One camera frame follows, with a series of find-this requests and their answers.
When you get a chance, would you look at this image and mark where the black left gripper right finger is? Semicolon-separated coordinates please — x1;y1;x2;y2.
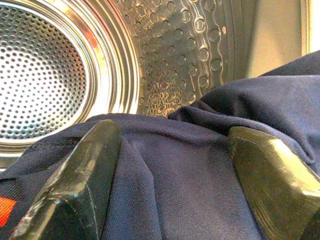
227;125;320;240

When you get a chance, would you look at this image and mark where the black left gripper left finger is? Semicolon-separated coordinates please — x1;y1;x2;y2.
9;119;123;240

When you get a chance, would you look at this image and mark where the navy blue garment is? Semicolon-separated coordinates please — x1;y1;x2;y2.
0;49;320;240

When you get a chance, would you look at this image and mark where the steel dryer drum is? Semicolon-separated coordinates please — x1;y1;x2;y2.
0;0;253;173

